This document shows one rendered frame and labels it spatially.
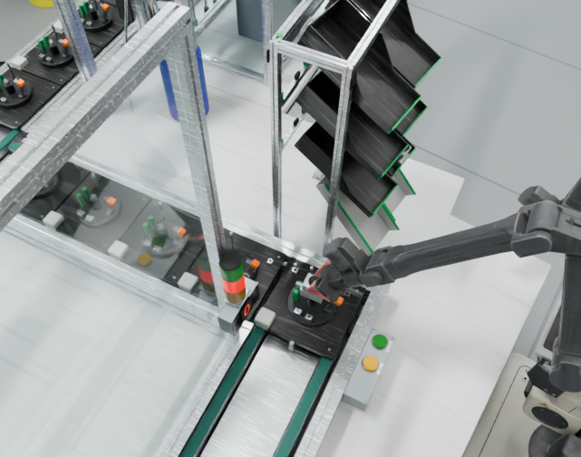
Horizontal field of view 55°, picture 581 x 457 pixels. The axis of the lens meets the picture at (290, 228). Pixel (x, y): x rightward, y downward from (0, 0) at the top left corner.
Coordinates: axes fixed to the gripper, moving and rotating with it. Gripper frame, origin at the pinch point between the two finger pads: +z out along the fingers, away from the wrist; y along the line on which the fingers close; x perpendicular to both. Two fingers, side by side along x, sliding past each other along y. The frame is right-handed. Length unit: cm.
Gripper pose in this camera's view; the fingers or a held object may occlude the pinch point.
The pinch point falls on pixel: (314, 284)
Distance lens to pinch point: 150.6
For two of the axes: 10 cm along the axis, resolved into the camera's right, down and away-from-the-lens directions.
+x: 6.9, 6.4, 3.4
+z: -5.8, 2.1, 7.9
